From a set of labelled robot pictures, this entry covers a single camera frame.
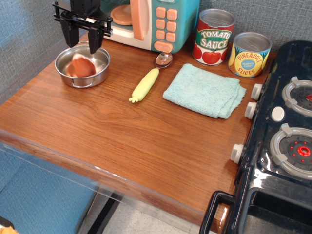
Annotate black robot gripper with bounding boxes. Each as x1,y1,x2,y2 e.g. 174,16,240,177
52,0,113,54

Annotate brown plush mushroom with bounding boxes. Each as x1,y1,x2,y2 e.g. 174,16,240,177
65,53,96,78

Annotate stainless steel pot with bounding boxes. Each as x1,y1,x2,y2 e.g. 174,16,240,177
55,41,111,89

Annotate peach microwave turntable plate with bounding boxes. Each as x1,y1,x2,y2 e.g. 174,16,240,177
111,4,132,26

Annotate teal toy microwave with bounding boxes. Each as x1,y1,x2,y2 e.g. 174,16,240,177
100,0,200,54

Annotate tomato sauce can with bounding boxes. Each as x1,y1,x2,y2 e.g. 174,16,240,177
193,8,235,65

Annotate light blue folded cloth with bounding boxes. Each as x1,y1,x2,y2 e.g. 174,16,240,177
163,63,246,119

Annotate pineapple slices can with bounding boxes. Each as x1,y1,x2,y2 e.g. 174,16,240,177
228,32,272,78

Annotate metal table leg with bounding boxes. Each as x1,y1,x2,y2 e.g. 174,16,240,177
76,191,124,234

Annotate white stove knob rear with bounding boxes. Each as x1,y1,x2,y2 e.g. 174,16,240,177
251,83,263,100

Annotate white stove knob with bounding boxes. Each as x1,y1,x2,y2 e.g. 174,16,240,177
245,102,257,119
251,83,263,100
230,144,244,164

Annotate white stove knob middle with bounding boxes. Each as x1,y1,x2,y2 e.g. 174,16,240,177
245,102,257,119

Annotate white stove knob front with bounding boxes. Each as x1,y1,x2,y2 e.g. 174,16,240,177
230,144,244,164

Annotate white round stove button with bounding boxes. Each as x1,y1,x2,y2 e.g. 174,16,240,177
271,106,285,122

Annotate orange plush toy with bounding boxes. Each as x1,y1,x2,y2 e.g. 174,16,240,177
0,226,19,234

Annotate black toy stove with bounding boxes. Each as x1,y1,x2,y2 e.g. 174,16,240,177
198,40,312,234

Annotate spoon with yellow handle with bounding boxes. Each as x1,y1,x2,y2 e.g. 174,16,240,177
129,52,173,103

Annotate black oven door handle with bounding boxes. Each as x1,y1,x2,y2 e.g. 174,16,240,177
199,191,235,234

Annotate grey rear burner ring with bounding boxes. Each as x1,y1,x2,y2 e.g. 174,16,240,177
281,76,312,118

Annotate grey burner ring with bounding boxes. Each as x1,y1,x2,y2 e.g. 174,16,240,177
281,76,312,118
269,123,312,181

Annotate grey front burner ring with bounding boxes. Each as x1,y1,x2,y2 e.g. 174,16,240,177
269,123,312,181

